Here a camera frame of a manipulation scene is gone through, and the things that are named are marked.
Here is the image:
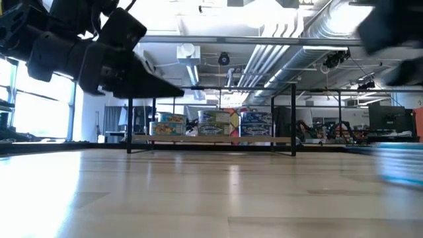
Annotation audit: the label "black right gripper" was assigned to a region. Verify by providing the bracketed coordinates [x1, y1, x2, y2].
[358, 0, 423, 87]

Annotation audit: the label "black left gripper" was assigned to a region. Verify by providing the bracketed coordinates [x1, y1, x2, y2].
[26, 32, 186, 100]

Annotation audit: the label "green label can silver lid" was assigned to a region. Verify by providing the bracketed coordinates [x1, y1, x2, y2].
[197, 110, 231, 124]

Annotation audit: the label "green label can gold lid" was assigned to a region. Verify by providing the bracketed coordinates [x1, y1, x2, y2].
[197, 122, 231, 137]

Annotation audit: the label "wooden shelf black metal legs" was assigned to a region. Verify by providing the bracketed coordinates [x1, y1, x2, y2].
[125, 83, 297, 157]

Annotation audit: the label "black ceiling spotlight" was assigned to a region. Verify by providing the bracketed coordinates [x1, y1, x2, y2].
[323, 49, 352, 69]
[357, 80, 376, 91]

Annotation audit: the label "grey curtain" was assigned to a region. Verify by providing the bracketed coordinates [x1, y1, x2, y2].
[103, 105, 124, 134]

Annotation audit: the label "black background monitor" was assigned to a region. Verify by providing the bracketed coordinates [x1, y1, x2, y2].
[368, 104, 416, 133]

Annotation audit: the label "orange panel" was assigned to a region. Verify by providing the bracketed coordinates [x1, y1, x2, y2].
[412, 106, 423, 143]

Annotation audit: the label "red black background robots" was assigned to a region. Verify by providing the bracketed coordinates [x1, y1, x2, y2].
[295, 120, 368, 145]

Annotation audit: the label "colourful patterned panel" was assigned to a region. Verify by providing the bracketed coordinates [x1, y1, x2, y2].
[219, 106, 262, 146]

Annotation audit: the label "white ceiling pipes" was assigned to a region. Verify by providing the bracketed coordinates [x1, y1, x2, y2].
[236, 13, 298, 89]

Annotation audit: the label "grey overhead crossbar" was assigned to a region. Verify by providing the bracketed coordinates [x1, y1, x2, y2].
[138, 34, 363, 47]

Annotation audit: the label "black upright panel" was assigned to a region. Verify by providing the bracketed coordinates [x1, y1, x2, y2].
[273, 106, 292, 137]

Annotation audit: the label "dark rack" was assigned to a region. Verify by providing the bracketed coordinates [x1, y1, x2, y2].
[0, 99, 17, 139]

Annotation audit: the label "white square duct box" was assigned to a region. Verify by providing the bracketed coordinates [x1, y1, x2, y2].
[176, 43, 202, 66]

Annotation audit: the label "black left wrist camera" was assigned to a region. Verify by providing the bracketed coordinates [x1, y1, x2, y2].
[97, 7, 148, 53]

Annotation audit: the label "thin black rig frame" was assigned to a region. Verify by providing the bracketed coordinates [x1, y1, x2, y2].
[173, 86, 423, 139]

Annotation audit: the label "silver round air duct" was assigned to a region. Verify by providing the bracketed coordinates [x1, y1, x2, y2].
[252, 0, 376, 103]

